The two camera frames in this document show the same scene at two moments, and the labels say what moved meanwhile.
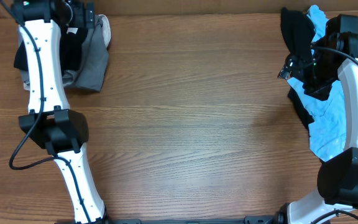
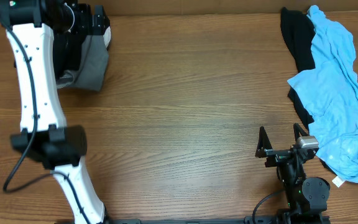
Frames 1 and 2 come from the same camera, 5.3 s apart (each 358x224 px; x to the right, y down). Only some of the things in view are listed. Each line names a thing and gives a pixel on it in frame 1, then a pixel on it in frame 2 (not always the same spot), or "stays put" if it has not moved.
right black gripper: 322,91 to 265,149
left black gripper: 79,21 to 86,28
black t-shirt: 73,41 stays put
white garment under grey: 106,29 stays put
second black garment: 298,29 stays put
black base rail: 248,219 stays put
